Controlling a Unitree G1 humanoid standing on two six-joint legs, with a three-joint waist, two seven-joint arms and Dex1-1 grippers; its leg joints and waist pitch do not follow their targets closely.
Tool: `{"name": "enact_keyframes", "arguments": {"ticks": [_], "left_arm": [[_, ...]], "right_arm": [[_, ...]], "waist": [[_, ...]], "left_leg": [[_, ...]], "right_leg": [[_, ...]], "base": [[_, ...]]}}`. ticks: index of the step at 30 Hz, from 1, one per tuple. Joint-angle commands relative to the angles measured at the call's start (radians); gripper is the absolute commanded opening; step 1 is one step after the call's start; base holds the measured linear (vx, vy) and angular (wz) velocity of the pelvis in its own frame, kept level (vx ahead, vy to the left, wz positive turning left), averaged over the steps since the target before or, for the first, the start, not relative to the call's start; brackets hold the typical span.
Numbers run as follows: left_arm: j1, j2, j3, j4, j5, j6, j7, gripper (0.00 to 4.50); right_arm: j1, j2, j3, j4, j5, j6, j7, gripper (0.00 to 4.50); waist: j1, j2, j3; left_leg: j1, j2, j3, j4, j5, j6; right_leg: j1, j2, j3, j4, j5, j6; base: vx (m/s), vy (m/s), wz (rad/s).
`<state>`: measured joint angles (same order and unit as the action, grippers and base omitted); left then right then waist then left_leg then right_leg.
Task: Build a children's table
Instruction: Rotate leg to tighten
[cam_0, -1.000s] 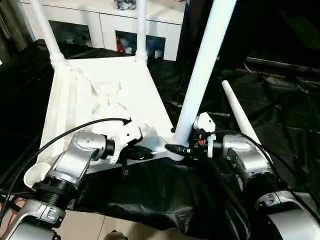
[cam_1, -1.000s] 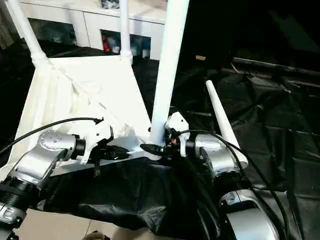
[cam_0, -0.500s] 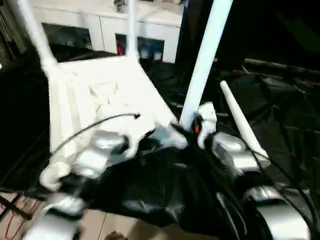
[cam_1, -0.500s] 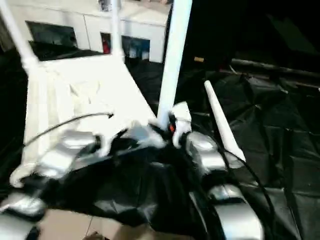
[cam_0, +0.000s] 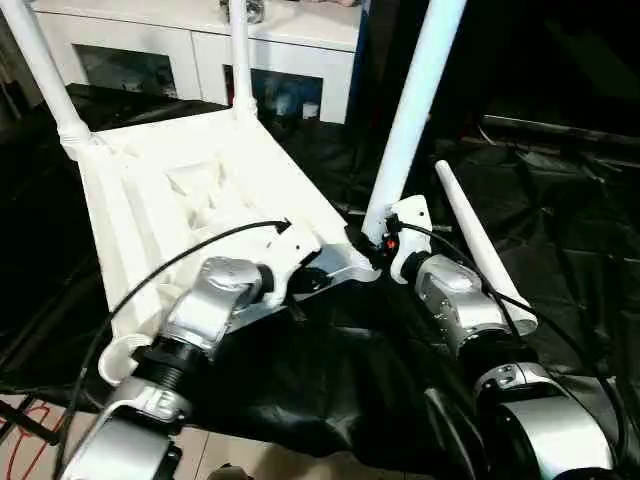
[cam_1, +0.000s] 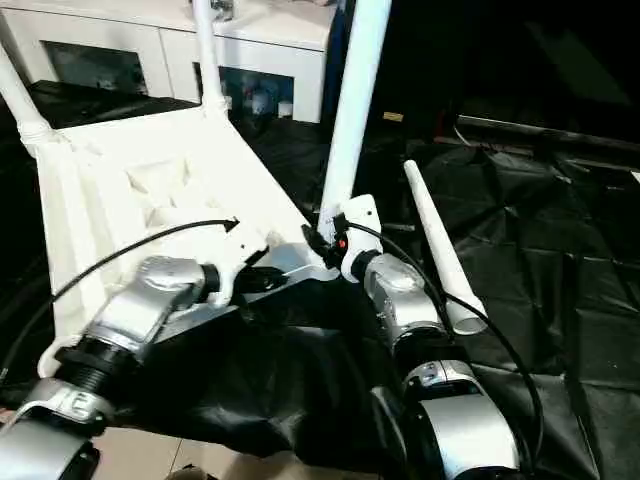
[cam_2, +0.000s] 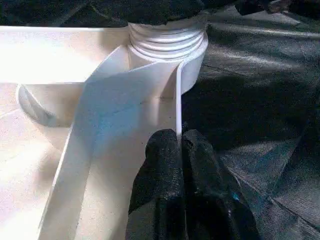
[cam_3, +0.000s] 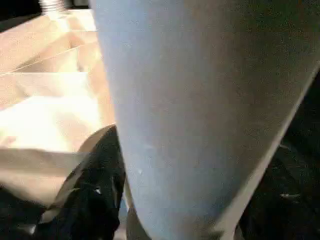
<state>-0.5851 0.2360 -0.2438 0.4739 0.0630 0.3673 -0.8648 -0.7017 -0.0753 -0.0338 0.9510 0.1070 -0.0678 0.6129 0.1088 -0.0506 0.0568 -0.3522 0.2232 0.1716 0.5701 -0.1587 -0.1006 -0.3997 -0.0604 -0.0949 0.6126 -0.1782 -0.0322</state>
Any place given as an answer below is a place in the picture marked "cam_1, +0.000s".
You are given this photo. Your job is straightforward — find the long black bar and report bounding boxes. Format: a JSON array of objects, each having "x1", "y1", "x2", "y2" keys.
[{"x1": 453, "y1": 114, "x2": 640, "y2": 169}]

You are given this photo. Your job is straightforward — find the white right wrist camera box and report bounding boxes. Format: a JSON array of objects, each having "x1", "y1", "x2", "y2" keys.
[{"x1": 315, "y1": 194, "x2": 384, "y2": 284}]

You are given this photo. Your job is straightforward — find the white cabinet with glass doors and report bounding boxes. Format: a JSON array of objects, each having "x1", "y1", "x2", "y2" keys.
[{"x1": 0, "y1": 0, "x2": 333, "y2": 125}]

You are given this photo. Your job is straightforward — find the black plastic mat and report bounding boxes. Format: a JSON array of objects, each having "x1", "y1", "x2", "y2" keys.
[{"x1": 0, "y1": 80, "x2": 640, "y2": 480}]

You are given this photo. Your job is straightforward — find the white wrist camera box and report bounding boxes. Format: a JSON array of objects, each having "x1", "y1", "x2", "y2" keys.
[
  {"x1": 315, "y1": 194, "x2": 384, "y2": 284},
  {"x1": 203, "y1": 234, "x2": 273, "y2": 307}
]

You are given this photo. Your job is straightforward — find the black left camera cable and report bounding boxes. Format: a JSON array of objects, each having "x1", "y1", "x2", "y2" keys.
[{"x1": 0, "y1": 217, "x2": 242, "y2": 383}]

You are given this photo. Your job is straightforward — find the grey object on cabinet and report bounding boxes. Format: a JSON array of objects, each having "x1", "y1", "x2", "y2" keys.
[{"x1": 209, "y1": 0, "x2": 238, "y2": 22}]

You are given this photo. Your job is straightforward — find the white plastic table leg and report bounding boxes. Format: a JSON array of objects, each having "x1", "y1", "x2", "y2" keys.
[
  {"x1": 402, "y1": 159, "x2": 489, "y2": 336},
  {"x1": 317, "y1": 0, "x2": 394, "y2": 229},
  {"x1": 191, "y1": 0, "x2": 230, "y2": 121},
  {"x1": 0, "y1": 40, "x2": 53, "y2": 148}
]

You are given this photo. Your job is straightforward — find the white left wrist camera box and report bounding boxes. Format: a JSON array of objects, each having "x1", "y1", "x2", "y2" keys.
[{"x1": 203, "y1": 234, "x2": 273, "y2": 307}]

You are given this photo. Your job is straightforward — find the white plastic table top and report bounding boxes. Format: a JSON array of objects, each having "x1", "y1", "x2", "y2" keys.
[{"x1": 36, "y1": 106, "x2": 342, "y2": 381}]

